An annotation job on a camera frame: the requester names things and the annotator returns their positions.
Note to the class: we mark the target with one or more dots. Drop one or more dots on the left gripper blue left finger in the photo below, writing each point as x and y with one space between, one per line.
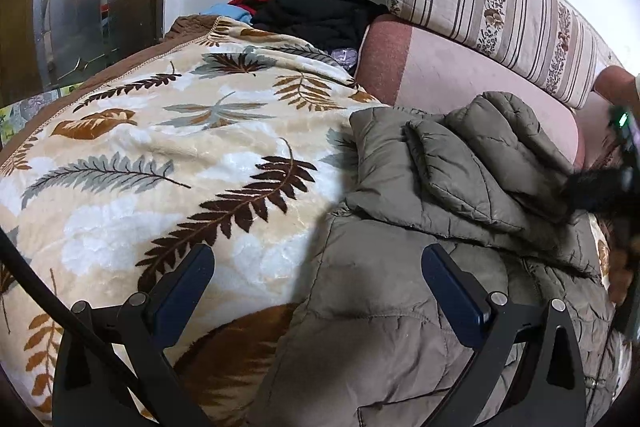
111 368

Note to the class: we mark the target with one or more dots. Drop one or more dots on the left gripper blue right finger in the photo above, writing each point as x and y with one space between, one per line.
547 388

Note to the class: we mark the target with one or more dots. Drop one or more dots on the olive quilted hooded jacket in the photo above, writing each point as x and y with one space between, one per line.
370 345

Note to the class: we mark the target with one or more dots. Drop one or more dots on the dark clothes pile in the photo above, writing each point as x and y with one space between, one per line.
335 27

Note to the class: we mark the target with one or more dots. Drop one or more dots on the pink corner cushion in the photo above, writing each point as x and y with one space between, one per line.
614 86

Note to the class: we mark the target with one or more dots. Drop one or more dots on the pink bolster cushion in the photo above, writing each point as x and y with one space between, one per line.
404 65

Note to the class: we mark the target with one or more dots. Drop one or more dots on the striped floral back cushion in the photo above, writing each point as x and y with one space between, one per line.
546 42

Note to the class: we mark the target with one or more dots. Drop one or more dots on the leaf pattern plush blanket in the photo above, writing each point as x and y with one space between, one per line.
223 134

